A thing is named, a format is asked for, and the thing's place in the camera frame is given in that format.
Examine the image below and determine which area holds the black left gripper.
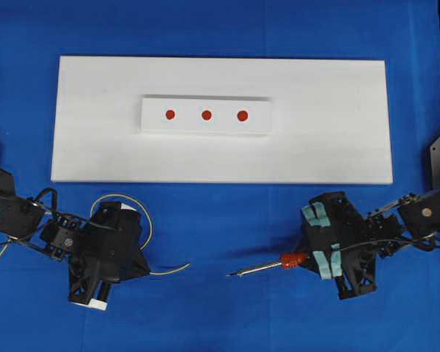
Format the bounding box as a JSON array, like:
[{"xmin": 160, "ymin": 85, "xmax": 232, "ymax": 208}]
[{"xmin": 40, "ymin": 202, "xmax": 150, "ymax": 311}]

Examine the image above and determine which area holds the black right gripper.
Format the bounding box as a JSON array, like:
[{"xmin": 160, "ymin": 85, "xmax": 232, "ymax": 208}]
[{"xmin": 299, "ymin": 191, "xmax": 407, "ymax": 300}]

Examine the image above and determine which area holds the yellow solder wire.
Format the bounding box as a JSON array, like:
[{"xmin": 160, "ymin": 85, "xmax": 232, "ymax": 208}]
[{"xmin": 0, "ymin": 197, "xmax": 191, "ymax": 276}]

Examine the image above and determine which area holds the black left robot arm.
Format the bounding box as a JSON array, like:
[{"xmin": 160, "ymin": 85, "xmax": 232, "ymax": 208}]
[{"xmin": 0, "ymin": 169, "xmax": 150, "ymax": 310}]

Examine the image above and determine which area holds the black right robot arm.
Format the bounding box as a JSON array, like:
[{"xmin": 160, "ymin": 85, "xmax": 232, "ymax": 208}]
[{"xmin": 296, "ymin": 190, "xmax": 440, "ymax": 300}]

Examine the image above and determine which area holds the blue table cloth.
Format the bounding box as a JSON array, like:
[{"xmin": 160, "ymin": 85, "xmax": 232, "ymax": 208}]
[{"xmin": 0, "ymin": 1, "xmax": 440, "ymax": 351}]

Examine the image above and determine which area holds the white foam base board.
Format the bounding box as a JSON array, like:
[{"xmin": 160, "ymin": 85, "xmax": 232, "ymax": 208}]
[{"xmin": 51, "ymin": 56, "xmax": 393, "ymax": 185}]

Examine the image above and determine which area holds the white raised foam block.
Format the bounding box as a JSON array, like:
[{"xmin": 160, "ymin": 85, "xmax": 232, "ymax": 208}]
[{"xmin": 141, "ymin": 95, "xmax": 272, "ymax": 136}]

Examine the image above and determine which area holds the black soldering iron cable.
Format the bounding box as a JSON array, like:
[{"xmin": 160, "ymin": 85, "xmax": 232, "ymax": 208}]
[{"xmin": 339, "ymin": 234, "xmax": 440, "ymax": 254}]

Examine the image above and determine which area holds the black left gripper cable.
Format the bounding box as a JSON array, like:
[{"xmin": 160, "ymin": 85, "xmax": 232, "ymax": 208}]
[{"xmin": 0, "ymin": 187, "xmax": 118, "ymax": 254}]

